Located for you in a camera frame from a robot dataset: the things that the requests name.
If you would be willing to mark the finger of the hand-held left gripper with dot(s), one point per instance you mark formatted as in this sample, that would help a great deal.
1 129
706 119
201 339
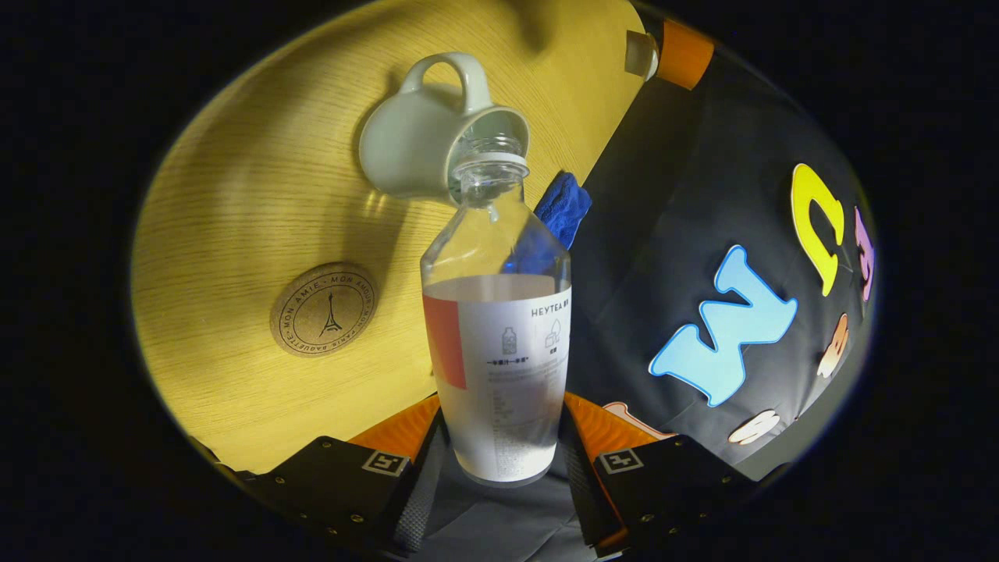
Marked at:
684 53

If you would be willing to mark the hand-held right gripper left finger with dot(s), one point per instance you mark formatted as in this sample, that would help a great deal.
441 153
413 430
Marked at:
417 499

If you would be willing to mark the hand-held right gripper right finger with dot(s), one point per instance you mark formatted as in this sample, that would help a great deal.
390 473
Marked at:
581 492

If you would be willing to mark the clear plastic water bottle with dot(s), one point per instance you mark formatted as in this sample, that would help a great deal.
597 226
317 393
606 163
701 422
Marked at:
499 351

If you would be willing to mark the round cork coaster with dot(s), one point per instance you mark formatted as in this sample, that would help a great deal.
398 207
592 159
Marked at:
325 310

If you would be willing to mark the white teacup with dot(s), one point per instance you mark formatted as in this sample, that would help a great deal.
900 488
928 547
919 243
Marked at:
414 140

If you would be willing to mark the blue towel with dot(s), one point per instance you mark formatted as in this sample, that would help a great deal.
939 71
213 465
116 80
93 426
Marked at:
566 207

